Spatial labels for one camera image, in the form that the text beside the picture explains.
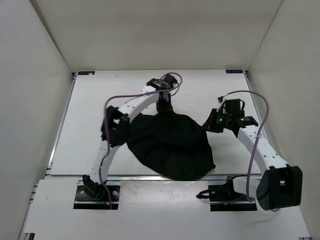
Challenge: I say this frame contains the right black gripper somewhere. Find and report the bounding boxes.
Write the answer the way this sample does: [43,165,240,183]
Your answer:
[200,108,232,134]

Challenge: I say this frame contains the black skirt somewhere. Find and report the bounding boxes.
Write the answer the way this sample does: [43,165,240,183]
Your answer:
[126,111,216,181]

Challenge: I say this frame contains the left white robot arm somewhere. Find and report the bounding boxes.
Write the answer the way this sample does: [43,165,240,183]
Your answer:
[82,74,179,202]

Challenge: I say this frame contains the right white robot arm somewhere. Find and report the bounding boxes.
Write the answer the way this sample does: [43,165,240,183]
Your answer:
[196,108,303,211]

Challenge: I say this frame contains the right blue corner label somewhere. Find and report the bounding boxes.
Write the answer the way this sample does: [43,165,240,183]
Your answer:
[225,69,243,74]

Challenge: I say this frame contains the blue corner label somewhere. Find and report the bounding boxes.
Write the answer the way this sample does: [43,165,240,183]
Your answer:
[77,71,95,76]
[225,69,243,74]

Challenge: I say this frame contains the left blue corner label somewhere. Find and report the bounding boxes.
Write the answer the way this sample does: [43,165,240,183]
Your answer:
[77,71,95,76]

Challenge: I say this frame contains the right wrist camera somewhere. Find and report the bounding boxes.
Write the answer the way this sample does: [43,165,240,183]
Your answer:
[216,96,246,118]

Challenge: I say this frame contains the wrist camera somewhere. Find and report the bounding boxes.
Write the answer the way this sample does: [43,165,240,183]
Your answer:
[146,73,178,91]
[216,96,246,118]

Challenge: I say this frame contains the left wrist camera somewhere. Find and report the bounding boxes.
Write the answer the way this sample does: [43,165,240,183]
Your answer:
[146,73,178,91]

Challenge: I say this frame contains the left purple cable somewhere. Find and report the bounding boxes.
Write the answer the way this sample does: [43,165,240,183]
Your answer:
[98,72,184,208]

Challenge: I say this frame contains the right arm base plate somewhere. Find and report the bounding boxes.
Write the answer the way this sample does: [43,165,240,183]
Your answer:
[195,179,258,212]

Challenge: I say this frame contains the aluminium front rail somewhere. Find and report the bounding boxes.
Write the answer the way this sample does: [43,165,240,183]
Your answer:
[77,174,261,182]

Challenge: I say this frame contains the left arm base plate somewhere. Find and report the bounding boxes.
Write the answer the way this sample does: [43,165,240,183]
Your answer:
[73,181,121,211]

